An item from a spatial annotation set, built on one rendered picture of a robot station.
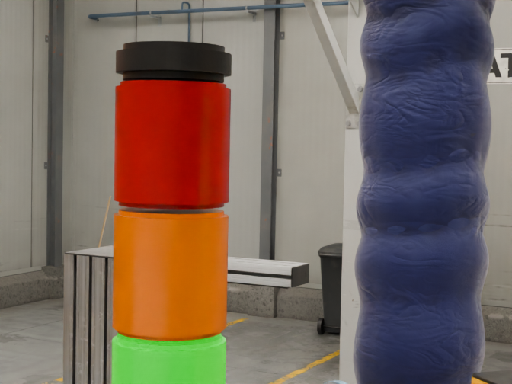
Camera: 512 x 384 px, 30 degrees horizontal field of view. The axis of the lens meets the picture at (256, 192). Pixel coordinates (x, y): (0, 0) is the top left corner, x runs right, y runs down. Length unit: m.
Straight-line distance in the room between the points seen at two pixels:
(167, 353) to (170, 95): 0.11
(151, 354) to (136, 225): 0.05
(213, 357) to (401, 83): 1.27
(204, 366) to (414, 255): 1.24
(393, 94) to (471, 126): 0.14
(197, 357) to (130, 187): 0.08
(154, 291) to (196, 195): 0.04
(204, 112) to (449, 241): 1.27
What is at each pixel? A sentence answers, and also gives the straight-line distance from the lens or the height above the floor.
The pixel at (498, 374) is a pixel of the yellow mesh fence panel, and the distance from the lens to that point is 0.88.
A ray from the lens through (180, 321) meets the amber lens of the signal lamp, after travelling 0.40.
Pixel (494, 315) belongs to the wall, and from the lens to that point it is 11.70.
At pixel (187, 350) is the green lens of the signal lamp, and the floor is 2.21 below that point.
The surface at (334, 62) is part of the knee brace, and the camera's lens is 4.96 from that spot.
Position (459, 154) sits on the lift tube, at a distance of 1.65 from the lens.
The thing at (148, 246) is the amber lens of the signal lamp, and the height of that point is 2.26.
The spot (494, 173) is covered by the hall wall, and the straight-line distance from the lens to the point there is 11.68.
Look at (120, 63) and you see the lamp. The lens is 0.41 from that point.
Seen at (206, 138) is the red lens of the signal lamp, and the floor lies 2.30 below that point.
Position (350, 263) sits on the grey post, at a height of 1.65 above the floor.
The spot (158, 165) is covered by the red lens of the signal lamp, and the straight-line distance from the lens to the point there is 0.39.
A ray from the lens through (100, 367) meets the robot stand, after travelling 2.29.
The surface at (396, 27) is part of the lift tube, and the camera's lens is 1.66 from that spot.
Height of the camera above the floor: 2.30
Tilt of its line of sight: 3 degrees down
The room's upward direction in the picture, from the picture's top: 1 degrees clockwise
